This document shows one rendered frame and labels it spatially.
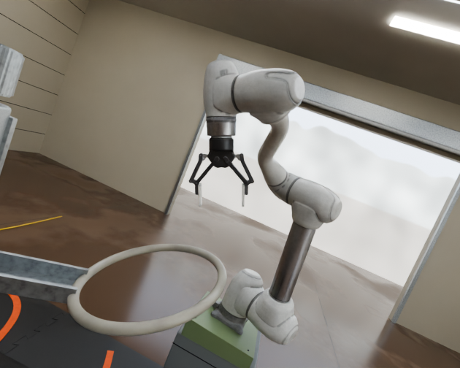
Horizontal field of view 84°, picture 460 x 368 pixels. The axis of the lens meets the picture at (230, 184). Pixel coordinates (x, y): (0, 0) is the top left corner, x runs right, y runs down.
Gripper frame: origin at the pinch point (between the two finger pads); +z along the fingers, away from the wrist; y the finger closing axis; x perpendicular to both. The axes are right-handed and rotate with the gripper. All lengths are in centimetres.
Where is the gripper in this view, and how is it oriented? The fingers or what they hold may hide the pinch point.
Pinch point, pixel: (221, 201)
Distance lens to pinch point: 82.1
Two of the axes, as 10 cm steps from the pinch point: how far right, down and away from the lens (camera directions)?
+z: 0.0, 9.8, 2.0
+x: -0.2, 2.0, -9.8
